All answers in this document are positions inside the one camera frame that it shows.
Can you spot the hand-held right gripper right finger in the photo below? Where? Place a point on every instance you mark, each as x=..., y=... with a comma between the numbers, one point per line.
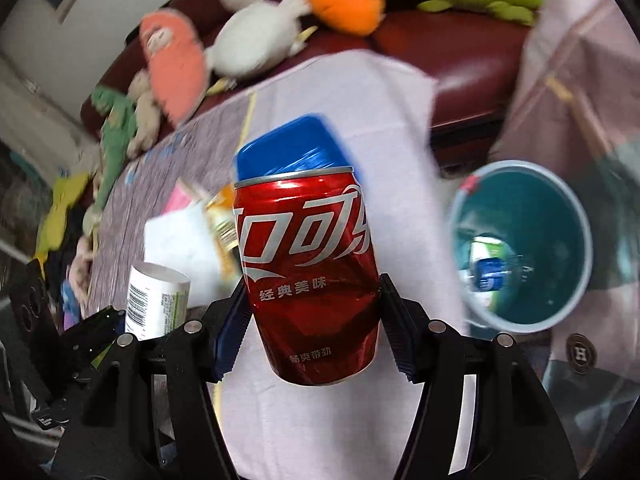
x=400, y=340

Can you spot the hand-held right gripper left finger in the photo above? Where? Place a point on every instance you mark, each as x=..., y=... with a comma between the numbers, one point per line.
x=232, y=340

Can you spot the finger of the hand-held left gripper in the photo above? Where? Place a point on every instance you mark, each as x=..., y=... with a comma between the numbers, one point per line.
x=87, y=340

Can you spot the white cup with barcode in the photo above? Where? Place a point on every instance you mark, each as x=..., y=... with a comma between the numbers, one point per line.
x=155, y=300

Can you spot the red soda can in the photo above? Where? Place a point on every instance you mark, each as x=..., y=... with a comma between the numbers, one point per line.
x=305, y=260

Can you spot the white plastic wrapper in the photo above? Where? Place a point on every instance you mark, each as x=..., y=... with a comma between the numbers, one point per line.
x=180, y=240

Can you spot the orange snack packet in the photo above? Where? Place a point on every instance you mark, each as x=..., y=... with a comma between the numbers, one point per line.
x=222, y=215

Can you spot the teal plastic waste bin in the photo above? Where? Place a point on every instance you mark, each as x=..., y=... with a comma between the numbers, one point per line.
x=550, y=270

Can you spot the pale plush toy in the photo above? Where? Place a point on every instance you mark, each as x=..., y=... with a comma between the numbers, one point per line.
x=82, y=260

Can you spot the yellow cloth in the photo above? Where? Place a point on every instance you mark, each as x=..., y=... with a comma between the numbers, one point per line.
x=57, y=215

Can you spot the plastic bottle blue label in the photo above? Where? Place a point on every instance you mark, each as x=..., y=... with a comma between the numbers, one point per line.
x=492, y=267

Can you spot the small red packet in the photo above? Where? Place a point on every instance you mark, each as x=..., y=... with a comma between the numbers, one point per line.
x=472, y=185

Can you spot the round brown patch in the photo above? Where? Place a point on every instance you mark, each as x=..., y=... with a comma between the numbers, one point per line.
x=580, y=355

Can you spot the blue plastic tray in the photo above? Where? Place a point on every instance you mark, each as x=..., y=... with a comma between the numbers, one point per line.
x=290, y=145

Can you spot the small green dinosaur plush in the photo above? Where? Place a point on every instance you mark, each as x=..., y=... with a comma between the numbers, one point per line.
x=117, y=130

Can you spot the beige teddy bear plush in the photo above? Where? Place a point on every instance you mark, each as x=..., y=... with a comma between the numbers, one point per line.
x=145, y=115

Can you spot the pale pink tablecloth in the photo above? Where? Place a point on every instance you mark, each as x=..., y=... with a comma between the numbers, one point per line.
x=350, y=100

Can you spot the pink plush toy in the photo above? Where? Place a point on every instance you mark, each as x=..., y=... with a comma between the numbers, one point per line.
x=175, y=70

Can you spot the dark red leather sofa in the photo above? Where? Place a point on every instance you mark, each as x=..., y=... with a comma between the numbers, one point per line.
x=465, y=60

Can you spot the white duck plush toy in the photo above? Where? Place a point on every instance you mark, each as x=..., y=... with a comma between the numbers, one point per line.
x=250, y=35

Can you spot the plaid pink blanket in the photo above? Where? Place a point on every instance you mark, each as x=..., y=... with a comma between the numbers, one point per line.
x=575, y=60

